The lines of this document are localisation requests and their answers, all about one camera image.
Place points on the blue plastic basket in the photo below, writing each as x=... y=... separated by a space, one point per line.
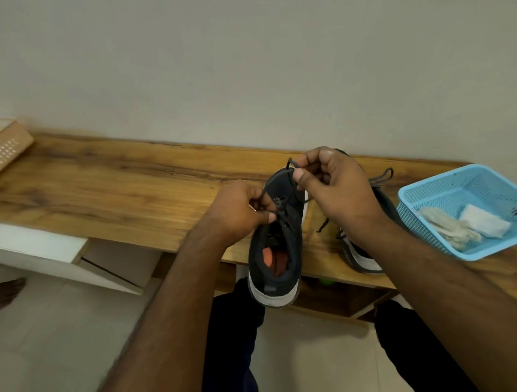
x=436 y=190

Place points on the person's left forearm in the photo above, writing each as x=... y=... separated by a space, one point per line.
x=165 y=323

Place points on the person's right hand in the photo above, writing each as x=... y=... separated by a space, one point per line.
x=347 y=198

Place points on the beige perforated basket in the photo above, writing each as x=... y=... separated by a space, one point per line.
x=14 y=141

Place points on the person's right forearm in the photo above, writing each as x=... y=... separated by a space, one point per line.
x=444 y=299

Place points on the green ball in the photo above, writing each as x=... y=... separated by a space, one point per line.
x=326 y=281

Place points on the white drawer unit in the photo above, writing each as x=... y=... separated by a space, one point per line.
x=40 y=242

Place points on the wooden table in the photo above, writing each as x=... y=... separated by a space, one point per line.
x=121 y=185

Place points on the person's left hand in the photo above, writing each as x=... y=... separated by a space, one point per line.
x=234 y=214

